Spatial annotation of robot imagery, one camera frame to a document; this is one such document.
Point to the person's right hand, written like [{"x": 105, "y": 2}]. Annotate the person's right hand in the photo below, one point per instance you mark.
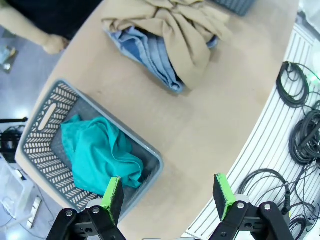
[{"x": 55, "y": 44}]

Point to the tan garment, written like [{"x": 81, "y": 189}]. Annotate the tan garment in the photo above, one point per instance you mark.
[{"x": 182, "y": 37}]

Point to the grey plastic lattice basket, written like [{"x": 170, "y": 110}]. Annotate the grey plastic lattice basket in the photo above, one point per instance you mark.
[
  {"x": 145, "y": 190},
  {"x": 232, "y": 6}
]

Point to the clear plastic storage box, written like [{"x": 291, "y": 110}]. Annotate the clear plastic storage box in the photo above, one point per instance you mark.
[{"x": 15, "y": 190}]

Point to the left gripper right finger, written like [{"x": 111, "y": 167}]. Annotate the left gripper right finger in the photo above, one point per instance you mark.
[{"x": 225, "y": 197}]

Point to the teal top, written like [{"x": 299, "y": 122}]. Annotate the teal top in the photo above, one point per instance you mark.
[{"x": 100, "y": 150}]

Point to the person's right forearm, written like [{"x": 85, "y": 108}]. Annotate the person's right forearm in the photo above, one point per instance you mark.
[{"x": 22, "y": 27}]

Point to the person in black T-shirt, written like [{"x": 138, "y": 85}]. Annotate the person in black T-shirt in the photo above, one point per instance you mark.
[{"x": 62, "y": 15}]

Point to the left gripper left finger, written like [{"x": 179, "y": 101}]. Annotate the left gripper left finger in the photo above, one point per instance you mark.
[{"x": 112, "y": 200}]

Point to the light blue denim jeans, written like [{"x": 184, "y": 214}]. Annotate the light blue denim jeans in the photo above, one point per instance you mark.
[{"x": 175, "y": 87}]

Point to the black camera tripod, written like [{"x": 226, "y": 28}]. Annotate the black camera tripod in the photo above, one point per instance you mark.
[{"x": 10, "y": 145}]

